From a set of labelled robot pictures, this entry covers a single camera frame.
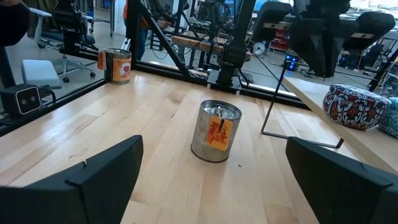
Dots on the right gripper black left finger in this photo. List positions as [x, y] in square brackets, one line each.
[93, 193]

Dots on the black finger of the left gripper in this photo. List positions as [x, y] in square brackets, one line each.
[270, 14]
[373, 25]

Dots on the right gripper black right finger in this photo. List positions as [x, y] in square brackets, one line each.
[342, 193]

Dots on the dark floral round candle tin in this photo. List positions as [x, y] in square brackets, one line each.
[354, 107]

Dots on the silver candle tin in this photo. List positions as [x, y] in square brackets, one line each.
[118, 67]
[202, 137]

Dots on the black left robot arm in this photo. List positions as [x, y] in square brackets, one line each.
[236, 46]

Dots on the red tool cabinet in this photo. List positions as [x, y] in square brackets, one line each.
[280, 39]

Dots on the small round fan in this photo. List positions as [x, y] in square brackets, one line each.
[258, 48]

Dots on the black box with lights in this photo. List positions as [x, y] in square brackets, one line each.
[291, 59]

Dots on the wooden shelf riser, black legs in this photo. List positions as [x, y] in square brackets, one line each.
[314, 93]

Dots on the wooden workbench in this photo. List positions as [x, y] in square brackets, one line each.
[192, 42]

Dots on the person's hand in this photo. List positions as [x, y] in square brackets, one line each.
[163, 24]

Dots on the person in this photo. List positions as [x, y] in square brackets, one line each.
[12, 25]
[143, 40]

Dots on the white padded stool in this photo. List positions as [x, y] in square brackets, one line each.
[40, 73]

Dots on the white framed office chair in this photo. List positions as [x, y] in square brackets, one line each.
[40, 12]

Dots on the black table-level camera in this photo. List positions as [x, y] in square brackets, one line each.
[21, 100]

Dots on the black aluminium table frame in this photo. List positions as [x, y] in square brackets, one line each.
[133, 31]

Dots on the silver aluminium bracket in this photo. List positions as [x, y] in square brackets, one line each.
[126, 43]

